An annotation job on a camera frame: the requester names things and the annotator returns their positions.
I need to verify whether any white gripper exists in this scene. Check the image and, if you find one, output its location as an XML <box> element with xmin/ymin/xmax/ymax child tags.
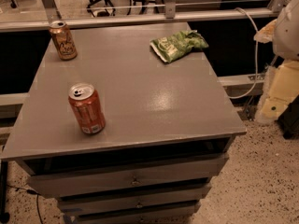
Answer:
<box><xmin>254</xmin><ymin>0</ymin><xmax>299</xmax><ymax>124</ymax></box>

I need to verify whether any red coke can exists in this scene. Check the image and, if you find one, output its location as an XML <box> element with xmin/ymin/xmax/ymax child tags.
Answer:
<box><xmin>68</xmin><ymin>83</ymin><xmax>106</xmax><ymax>134</ymax></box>

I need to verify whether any gold soda can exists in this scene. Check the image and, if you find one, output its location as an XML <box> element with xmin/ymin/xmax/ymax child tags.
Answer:
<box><xmin>49</xmin><ymin>21</ymin><xmax>78</xmax><ymax>61</ymax></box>

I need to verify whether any green chip bag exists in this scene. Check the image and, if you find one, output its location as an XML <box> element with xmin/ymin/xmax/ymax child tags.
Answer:
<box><xmin>149</xmin><ymin>30</ymin><xmax>208</xmax><ymax>63</ymax></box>

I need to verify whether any white cable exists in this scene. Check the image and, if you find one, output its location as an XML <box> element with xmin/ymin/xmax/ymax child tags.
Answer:
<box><xmin>227</xmin><ymin>7</ymin><xmax>265</xmax><ymax>100</ymax></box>

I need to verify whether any metal railing frame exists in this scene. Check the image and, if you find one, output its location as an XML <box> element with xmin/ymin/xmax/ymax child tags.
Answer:
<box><xmin>0</xmin><ymin>0</ymin><xmax>291</xmax><ymax>32</ymax></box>

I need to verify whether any black floor cable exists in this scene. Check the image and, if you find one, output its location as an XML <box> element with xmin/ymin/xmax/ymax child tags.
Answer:
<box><xmin>6</xmin><ymin>184</ymin><xmax>45</xmax><ymax>224</ymax></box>

